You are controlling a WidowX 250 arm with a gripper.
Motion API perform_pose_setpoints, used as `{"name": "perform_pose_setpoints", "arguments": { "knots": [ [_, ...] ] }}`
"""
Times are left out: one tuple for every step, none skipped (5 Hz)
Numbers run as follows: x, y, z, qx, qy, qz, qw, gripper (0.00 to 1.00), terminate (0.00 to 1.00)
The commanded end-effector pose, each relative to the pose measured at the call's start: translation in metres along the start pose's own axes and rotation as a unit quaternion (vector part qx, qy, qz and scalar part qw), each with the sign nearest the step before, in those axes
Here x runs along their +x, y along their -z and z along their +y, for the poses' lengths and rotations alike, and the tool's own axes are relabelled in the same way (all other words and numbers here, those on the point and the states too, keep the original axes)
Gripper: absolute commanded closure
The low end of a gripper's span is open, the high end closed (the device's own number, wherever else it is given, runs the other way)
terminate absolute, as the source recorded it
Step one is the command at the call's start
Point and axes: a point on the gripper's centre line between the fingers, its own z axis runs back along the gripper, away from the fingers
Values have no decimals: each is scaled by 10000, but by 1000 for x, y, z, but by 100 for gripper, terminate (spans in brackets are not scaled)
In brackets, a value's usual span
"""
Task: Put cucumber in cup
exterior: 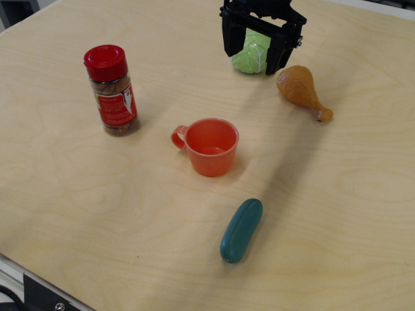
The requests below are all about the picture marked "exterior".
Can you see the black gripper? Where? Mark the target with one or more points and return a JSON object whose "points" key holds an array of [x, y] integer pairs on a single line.
{"points": [[275, 19]]}

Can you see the green toy cucumber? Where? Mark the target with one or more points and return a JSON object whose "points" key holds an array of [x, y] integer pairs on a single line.
{"points": [[240, 230]]}

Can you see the orange plastic cup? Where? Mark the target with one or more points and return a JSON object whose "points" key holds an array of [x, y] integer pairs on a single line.
{"points": [[210, 143]]}

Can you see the green toy cabbage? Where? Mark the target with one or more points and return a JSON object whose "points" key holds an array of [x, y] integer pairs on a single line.
{"points": [[252, 59]]}

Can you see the toy chicken drumstick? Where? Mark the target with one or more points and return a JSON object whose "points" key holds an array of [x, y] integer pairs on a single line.
{"points": [[296, 84]]}

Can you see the red lid spice jar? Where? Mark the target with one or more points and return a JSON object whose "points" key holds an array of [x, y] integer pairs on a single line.
{"points": [[110, 81]]}

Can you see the black corner bracket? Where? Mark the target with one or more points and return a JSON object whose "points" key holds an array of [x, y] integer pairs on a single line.
{"points": [[42, 295]]}

